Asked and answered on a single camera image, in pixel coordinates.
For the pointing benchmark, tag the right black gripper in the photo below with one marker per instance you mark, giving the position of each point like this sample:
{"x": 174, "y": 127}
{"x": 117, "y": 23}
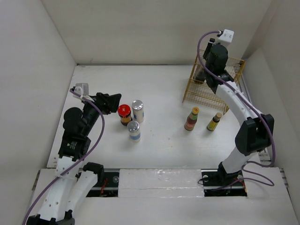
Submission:
{"x": 208, "y": 48}

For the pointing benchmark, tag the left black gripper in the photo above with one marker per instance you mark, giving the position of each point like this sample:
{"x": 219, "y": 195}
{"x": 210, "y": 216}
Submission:
{"x": 106, "y": 105}

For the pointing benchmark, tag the red lid sauce jar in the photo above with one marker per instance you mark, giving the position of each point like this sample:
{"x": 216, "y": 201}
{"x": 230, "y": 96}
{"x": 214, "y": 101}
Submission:
{"x": 124, "y": 111}

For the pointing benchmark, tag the silver lid shaker tall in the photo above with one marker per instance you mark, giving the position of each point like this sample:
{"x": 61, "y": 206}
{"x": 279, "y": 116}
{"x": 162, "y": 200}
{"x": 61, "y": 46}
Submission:
{"x": 138, "y": 110}

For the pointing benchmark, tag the silver lid shaker blue label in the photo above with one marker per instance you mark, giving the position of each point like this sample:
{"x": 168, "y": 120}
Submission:
{"x": 134, "y": 131}

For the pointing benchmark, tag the yellow cap sauce bottle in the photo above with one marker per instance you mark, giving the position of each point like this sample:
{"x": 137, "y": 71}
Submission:
{"x": 192, "y": 119}

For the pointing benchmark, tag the small yellow label bottle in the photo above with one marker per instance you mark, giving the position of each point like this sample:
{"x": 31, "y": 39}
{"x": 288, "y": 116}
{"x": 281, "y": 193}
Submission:
{"x": 214, "y": 122}

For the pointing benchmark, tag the gold spout oil bottle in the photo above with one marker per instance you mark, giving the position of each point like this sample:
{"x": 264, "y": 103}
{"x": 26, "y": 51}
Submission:
{"x": 199, "y": 74}

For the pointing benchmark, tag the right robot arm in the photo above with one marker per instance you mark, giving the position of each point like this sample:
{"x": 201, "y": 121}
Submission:
{"x": 256, "y": 128}

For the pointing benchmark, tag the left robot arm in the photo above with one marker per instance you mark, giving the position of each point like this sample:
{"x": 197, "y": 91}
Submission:
{"x": 63, "y": 196}

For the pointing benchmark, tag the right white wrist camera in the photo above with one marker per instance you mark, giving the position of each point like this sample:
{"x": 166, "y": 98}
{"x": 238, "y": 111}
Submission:
{"x": 224, "y": 37}

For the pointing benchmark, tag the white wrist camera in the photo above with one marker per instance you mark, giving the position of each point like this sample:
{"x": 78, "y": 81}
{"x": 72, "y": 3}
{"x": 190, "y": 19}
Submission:
{"x": 80, "y": 90}
{"x": 224, "y": 37}

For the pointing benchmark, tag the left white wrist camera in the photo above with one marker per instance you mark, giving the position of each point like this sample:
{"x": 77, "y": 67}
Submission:
{"x": 80, "y": 90}

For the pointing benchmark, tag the yellow wire basket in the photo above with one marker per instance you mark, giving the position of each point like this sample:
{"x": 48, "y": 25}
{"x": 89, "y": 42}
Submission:
{"x": 198, "y": 92}

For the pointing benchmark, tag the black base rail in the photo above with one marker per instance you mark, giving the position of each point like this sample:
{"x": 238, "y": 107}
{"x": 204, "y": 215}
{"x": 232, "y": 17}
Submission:
{"x": 162, "y": 183}

